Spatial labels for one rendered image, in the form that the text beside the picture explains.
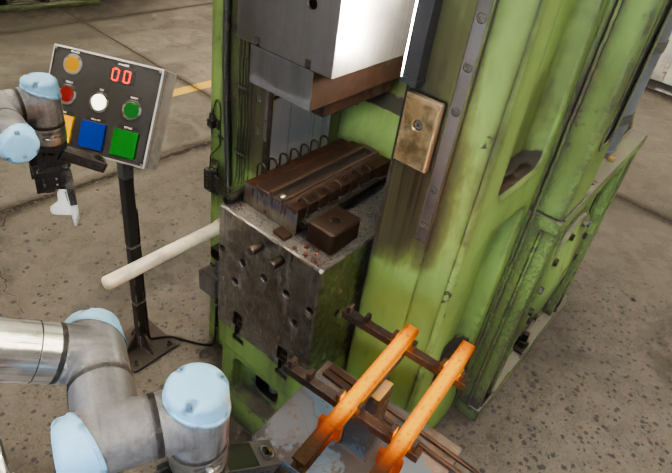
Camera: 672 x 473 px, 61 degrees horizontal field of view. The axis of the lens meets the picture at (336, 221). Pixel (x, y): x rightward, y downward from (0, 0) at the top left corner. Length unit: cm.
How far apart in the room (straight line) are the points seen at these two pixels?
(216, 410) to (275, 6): 91
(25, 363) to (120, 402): 12
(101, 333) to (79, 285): 198
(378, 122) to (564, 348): 149
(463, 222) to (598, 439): 142
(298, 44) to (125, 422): 88
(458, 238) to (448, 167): 18
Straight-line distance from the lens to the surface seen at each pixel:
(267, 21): 136
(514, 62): 120
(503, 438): 240
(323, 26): 125
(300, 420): 143
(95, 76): 177
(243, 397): 209
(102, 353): 77
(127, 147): 170
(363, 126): 187
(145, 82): 170
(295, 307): 156
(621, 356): 297
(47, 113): 141
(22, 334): 76
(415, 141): 132
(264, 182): 157
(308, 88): 131
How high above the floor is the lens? 184
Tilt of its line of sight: 36 degrees down
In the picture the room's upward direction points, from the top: 9 degrees clockwise
